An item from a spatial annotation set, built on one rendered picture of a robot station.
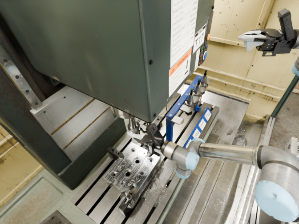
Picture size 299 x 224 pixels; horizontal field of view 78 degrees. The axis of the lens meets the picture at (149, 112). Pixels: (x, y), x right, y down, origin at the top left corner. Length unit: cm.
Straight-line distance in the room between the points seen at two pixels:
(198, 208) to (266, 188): 72
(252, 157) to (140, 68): 59
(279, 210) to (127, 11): 69
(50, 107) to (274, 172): 102
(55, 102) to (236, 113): 142
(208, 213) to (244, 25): 127
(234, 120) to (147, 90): 136
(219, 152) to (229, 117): 90
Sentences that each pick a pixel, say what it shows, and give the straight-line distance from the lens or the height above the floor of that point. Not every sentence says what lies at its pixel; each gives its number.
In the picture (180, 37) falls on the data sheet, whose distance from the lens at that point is 57.
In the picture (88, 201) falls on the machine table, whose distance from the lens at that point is 128.
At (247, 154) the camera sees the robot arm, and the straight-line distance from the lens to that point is 86.
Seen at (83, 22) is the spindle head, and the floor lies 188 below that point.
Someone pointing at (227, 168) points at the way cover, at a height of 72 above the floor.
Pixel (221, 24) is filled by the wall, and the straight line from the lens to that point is 156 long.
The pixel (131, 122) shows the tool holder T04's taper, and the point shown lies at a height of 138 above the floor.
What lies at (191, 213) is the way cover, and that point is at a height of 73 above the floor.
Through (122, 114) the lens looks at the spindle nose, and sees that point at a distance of 75.
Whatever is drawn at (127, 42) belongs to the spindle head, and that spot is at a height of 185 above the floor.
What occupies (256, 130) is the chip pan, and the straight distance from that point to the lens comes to 192.
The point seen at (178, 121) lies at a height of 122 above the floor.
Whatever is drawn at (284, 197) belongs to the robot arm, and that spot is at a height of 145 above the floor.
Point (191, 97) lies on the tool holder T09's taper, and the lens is 115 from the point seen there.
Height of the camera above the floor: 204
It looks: 46 degrees down
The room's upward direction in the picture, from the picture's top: 6 degrees counter-clockwise
